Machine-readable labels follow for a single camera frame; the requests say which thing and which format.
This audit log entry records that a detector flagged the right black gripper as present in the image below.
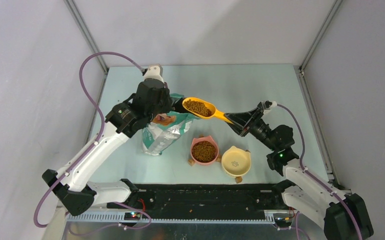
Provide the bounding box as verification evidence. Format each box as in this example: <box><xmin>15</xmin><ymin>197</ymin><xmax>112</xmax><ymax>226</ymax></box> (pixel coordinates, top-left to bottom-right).
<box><xmin>223</xmin><ymin>106</ymin><xmax>278</xmax><ymax>151</ymax></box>

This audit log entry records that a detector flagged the green dog food bag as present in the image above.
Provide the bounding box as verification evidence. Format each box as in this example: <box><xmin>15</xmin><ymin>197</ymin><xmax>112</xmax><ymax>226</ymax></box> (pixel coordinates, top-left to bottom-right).
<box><xmin>142</xmin><ymin>93</ymin><xmax>196</xmax><ymax>156</ymax></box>

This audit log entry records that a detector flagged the orange plastic food scoop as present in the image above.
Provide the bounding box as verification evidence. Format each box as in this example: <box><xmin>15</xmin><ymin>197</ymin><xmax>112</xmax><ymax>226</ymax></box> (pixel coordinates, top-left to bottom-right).
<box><xmin>182</xmin><ymin>97</ymin><xmax>233</xmax><ymax>124</ymax></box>

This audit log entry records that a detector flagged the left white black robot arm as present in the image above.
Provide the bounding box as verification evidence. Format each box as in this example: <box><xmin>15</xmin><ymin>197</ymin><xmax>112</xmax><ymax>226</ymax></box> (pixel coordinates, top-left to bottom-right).
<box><xmin>42</xmin><ymin>78</ymin><xmax>173</xmax><ymax>216</ymax></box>

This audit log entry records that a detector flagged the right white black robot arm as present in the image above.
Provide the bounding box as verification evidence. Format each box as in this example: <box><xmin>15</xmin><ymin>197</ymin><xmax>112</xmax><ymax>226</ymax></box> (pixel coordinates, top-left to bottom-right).
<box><xmin>224</xmin><ymin>105</ymin><xmax>374</xmax><ymax>240</ymax></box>

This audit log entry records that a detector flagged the yellow cat-ear pet bowl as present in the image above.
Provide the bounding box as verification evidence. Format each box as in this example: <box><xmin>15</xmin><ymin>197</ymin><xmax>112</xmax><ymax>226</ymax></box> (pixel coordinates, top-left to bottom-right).
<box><xmin>220</xmin><ymin>146</ymin><xmax>252</xmax><ymax>184</ymax></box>

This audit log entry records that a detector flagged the pink cat-ear pet bowl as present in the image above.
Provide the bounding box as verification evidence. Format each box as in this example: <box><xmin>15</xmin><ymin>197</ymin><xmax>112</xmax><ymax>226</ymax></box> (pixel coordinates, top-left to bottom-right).
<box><xmin>188</xmin><ymin>135</ymin><xmax>222</xmax><ymax>166</ymax></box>

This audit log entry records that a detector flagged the kibble in pink bowl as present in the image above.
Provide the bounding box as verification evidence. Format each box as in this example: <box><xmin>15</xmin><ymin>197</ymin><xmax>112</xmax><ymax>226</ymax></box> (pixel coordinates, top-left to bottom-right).
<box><xmin>191</xmin><ymin>140</ymin><xmax>217</xmax><ymax>163</ymax></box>

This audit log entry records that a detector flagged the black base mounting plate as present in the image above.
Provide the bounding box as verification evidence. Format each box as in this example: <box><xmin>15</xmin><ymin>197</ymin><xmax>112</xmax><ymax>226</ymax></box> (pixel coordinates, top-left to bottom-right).
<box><xmin>124</xmin><ymin>183</ymin><xmax>289</xmax><ymax>221</ymax></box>

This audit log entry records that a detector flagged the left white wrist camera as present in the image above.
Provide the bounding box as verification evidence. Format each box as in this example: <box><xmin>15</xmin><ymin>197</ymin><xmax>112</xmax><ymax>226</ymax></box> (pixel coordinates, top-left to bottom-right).
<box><xmin>142</xmin><ymin>64</ymin><xmax>165</xmax><ymax>83</ymax></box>

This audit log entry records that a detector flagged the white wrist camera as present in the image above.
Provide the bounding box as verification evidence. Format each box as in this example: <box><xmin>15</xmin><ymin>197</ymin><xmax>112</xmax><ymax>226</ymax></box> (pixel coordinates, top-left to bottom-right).
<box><xmin>258</xmin><ymin>100</ymin><xmax>278</xmax><ymax>115</ymax></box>
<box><xmin>142</xmin><ymin>64</ymin><xmax>165</xmax><ymax>83</ymax></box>

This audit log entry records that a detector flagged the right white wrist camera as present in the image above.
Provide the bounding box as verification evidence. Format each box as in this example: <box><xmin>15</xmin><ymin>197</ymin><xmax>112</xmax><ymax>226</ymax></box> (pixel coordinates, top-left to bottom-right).
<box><xmin>258</xmin><ymin>100</ymin><xmax>278</xmax><ymax>115</ymax></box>

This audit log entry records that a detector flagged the aluminium frame rail base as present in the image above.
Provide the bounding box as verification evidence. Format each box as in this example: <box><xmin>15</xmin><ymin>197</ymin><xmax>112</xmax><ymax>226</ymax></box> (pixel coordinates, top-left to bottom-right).
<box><xmin>55</xmin><ymin>188</ymin><xmax>366</xmax><ymax>240</ymax></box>

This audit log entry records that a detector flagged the left corner aluminium post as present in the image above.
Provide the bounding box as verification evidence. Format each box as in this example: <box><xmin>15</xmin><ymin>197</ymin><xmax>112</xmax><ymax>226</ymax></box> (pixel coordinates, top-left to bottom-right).
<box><xmin>63</xmin><ymin>0</ymin><xmax>110</xmax><ymax>74</ymax></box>

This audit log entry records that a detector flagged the corner aluminium post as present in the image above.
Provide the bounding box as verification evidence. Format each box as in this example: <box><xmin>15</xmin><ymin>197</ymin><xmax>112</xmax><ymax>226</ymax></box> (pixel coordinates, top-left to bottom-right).
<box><xmin>299</xmin><ymin>0</ymin><xmax>344</xmax><ymax>72</ymax></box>
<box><xmin>63</xmin><ymin>0</ymin><xmax>110</xmax><ymax>74</ymax></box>

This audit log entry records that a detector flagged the right corner aluminium post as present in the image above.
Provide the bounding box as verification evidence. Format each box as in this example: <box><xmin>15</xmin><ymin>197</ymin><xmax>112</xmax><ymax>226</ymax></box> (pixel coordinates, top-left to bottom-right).
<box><xmin>299</xmin><ymin>0</ymin><xmax>344</xmax><ymax>72</ymax></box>

